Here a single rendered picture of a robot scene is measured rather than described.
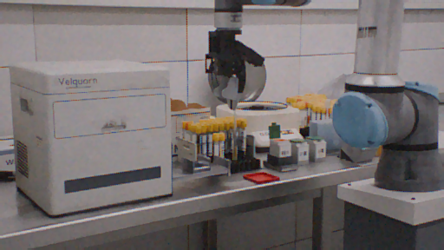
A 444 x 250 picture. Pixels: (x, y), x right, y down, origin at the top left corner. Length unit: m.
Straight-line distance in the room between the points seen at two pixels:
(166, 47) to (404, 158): 1.00
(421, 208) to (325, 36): 1.32
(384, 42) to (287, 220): 1.40
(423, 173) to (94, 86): 0.71
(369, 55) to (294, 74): 1.18
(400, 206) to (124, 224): 0.57
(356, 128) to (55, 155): 0.61
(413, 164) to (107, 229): 0.66
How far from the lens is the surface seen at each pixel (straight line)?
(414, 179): 1.32
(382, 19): 1.19
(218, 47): 1.52
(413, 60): 2.85
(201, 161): 1.44
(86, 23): 1.90
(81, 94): 1.23
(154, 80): 1.29
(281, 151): 1.58
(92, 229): 1.25
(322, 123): 1.77
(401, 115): 1.23
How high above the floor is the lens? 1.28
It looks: 10 degrees down
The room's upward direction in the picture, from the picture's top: straight up
